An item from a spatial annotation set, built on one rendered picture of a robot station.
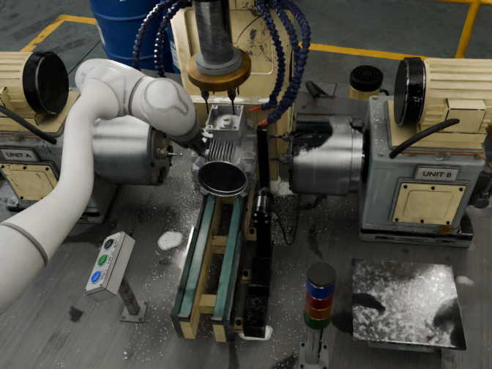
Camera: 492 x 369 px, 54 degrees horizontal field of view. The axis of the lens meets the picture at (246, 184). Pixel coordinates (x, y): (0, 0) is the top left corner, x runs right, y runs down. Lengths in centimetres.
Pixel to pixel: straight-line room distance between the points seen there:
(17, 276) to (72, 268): 87
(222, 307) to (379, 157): 58
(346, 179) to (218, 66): 48
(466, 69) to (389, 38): 279
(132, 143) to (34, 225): 70
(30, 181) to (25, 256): 88
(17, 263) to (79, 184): 19
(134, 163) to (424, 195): 84
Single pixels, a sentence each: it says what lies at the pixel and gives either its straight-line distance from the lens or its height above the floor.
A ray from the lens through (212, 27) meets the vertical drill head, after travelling 127.
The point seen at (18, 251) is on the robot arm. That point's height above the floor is 150.
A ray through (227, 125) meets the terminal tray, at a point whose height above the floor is 113.
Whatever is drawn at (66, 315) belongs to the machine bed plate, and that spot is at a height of 80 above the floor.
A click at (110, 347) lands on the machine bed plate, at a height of 80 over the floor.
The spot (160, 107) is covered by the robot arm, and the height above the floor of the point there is 145.
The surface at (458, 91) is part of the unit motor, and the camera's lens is 133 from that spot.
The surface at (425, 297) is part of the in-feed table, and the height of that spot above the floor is 92.
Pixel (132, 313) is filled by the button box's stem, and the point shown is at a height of 81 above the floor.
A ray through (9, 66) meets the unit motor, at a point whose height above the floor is 135.
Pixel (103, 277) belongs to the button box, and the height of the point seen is 108.
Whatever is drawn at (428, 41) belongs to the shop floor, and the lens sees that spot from 415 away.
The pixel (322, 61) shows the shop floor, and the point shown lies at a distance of 380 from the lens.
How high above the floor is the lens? 208
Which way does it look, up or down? 47 degrees down
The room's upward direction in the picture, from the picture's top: 5 degrees counter-clockwise
